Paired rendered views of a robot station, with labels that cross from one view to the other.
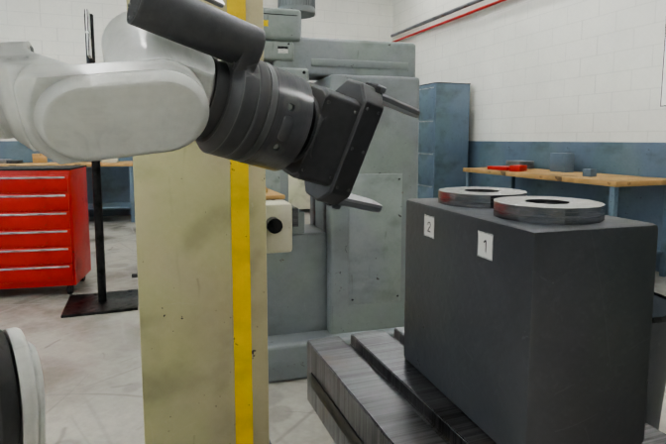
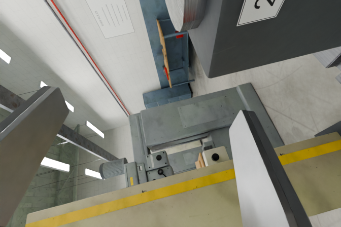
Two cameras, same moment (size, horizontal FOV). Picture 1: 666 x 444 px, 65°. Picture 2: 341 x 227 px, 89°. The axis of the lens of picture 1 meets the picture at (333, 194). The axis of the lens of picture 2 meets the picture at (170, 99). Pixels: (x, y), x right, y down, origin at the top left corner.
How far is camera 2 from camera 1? 0.46 m
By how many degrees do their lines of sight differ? 12
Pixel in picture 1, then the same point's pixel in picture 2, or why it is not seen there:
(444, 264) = not seen: outside the picture
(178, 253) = not seen: hidden behind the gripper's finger
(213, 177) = (203, 196)
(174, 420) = (334, 188)
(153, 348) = not seen: hidden behind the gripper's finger
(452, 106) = (151, 97)
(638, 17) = (108, 46)
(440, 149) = (166, 97)
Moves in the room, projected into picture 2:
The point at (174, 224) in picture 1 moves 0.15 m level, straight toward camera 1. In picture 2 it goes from (232, 213) to (239, 216)
